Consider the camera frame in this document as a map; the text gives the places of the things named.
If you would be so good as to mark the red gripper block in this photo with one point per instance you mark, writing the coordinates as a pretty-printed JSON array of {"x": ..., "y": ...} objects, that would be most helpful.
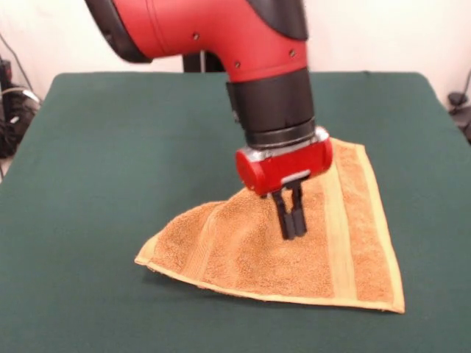
[{"x": 283, "y": 171}]

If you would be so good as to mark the tan terry towel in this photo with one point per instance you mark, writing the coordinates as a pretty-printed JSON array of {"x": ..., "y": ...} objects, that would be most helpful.
[{"x": 276, "y": 257}]

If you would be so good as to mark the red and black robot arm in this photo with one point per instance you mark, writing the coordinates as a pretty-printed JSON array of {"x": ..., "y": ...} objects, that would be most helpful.
[{"x": 221, "y": 36}]

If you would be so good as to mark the dark stand foot with knob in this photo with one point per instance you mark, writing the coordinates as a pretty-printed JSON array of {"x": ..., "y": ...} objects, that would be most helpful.
[
  {"x": 456, "y": 98},
  {"x": 11, "y": 125}
]

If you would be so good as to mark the dark green table cloth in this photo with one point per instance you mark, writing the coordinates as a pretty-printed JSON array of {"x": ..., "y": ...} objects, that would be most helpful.
[{"x": 92, "y": 165}]

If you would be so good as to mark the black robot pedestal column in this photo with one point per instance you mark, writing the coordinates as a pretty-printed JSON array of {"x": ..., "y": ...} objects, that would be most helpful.
[{"x": 202, "y": 62}]

